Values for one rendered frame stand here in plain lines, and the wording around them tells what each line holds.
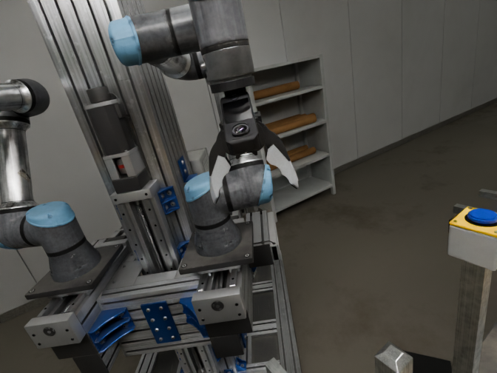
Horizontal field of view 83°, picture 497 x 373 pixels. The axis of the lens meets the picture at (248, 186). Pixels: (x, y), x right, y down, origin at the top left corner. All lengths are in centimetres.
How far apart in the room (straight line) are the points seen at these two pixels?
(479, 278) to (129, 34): 73
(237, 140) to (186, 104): 256
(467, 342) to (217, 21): 74
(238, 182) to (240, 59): 44
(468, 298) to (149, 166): 91
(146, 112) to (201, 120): 201
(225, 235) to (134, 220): 33
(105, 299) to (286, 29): 311
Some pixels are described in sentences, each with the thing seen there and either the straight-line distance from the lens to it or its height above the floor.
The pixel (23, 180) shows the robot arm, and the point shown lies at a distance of 117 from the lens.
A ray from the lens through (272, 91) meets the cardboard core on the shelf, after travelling 309.
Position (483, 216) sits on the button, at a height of 123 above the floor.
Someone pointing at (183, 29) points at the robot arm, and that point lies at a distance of 55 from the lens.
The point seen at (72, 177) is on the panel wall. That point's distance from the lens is 286.
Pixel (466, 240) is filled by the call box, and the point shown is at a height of 119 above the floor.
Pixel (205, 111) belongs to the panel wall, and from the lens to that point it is 298.
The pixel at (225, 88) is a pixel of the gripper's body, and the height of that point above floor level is 151.
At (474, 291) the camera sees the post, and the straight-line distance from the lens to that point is 68.
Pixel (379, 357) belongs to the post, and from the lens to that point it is 49.
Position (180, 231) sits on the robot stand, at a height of 103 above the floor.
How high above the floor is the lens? 152
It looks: 21 degrees down
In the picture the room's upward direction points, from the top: 12 degrees counter-clockwise
